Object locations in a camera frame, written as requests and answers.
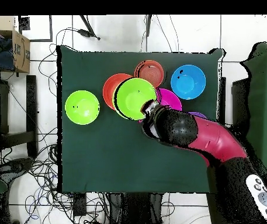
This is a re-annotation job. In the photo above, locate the green plastic bowl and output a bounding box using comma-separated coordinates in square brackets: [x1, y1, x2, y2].
[112, 77, 158, 121]
[64, 90, 100, 125]

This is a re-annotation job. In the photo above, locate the small ribbed orange-red bowl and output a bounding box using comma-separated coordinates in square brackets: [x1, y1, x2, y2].
[134, 59, 165, 89]

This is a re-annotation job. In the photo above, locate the large orange-red plastic bowl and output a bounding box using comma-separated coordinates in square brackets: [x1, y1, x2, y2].
[102, 73, 134, 110]

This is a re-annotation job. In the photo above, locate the pink plastic bowl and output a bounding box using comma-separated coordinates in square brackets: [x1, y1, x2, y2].
[156, 87, 183, 112]

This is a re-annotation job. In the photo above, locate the dark green tablecloth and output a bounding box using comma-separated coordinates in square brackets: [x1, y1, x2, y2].
[56, 44, 225, 195]

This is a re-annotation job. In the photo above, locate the purple plastic bowl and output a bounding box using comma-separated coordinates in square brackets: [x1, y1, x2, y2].
[188, 111, 207, 119]

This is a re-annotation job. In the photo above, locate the light blue plastic bowl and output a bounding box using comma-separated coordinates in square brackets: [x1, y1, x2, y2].
[170, 64, 207, 100]

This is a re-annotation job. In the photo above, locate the black power adapter box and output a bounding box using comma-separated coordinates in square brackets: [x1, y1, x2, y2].
[73, 192, 87, 216]

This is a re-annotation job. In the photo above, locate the black tripod leg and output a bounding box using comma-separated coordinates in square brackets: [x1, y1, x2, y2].
[78, 15, 100, 41]
[145, 15, 152, 37]

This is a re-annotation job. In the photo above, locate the cardboard box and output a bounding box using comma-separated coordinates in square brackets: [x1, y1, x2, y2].
[0, 15, 31, 74]

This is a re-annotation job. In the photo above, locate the dark blue bag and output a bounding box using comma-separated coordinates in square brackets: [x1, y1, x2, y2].
[0, 38, 16, 72]

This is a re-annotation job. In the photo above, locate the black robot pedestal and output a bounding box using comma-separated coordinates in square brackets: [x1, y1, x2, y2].
[109, 192, 164, 224]

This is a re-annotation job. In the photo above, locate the black table leg frame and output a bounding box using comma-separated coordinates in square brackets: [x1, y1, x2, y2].
[0, 74, 39, 160]
[217, 76, 249, 131]

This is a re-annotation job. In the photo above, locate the black metal floor frame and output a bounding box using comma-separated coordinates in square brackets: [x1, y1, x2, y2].
[18, 15, 54, 43]

